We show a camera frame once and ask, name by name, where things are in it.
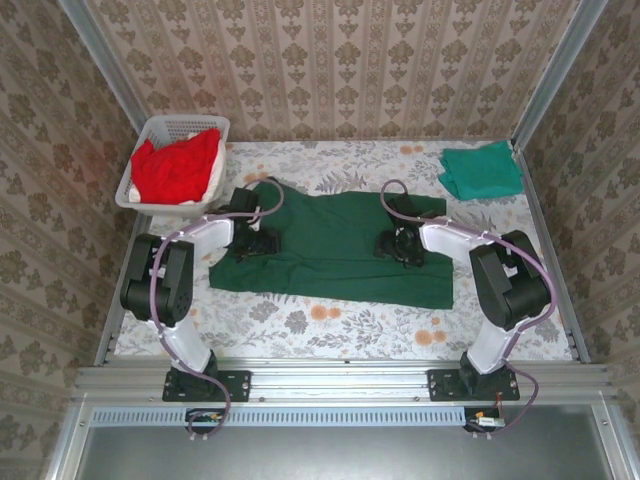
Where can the dark green t-shirt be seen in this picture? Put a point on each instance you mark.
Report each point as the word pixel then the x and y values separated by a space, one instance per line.
pixel 330 250

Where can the white plastic laundry basket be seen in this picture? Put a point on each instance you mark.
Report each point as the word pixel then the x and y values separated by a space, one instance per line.
pixel 150 127

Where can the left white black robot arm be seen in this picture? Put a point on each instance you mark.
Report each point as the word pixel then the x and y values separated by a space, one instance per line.
pixel 210 232

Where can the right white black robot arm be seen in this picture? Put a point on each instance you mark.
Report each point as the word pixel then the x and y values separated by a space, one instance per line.
pixel 445 240

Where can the folded teal green t-shirt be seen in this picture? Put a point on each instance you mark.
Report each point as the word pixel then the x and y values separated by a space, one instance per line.
pixel 480 170

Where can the floral tablecloth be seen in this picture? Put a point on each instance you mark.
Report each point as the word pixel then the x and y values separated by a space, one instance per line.
pixel 325 330

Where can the red t-shirt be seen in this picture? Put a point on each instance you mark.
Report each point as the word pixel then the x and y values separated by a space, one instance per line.
pixel 175 170

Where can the grey metal panel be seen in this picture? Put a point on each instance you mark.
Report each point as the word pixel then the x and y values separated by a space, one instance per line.
pixel 340 455

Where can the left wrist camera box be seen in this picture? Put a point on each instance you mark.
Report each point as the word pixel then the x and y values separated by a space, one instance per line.
pixel 256 226

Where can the aluminium table side rail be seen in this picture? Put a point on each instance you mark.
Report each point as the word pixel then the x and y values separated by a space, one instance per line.
pixel 112 320
pixel 542 230

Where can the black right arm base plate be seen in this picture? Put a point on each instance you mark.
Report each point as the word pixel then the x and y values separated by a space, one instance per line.
pixel 442 385

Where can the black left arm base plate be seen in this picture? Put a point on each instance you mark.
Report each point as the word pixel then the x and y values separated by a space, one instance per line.
pixel 235 385

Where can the aluminium frame cross rail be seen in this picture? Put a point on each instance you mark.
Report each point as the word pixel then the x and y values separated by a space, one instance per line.
pixel 340 380

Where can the aluminium frame post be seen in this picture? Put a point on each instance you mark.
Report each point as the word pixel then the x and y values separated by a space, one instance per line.
pixel 110 75
pixel 555 75

